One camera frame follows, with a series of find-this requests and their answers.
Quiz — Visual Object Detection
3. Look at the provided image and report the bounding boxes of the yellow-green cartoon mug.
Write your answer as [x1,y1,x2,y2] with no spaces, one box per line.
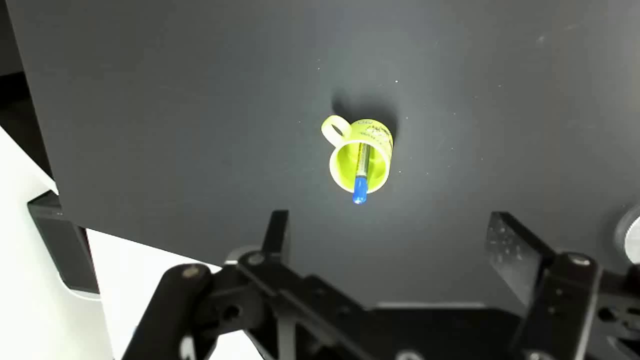
[321,112,394,196]

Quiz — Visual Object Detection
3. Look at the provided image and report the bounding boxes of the black block under table edge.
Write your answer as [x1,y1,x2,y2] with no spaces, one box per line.
[27,189,103,297]

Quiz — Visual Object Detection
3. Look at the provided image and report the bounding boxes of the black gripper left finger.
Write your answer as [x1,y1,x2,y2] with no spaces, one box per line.
[121,208,376,360]

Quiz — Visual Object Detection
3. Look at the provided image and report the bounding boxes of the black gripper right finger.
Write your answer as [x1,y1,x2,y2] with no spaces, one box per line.
[484,210,606,360]

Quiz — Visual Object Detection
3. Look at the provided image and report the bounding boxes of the silver round knob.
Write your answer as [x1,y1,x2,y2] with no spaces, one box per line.
[613,203,640,269]

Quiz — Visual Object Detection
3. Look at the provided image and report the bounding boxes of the blue marker pen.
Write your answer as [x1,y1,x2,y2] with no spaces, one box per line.
[350,141,372,206]

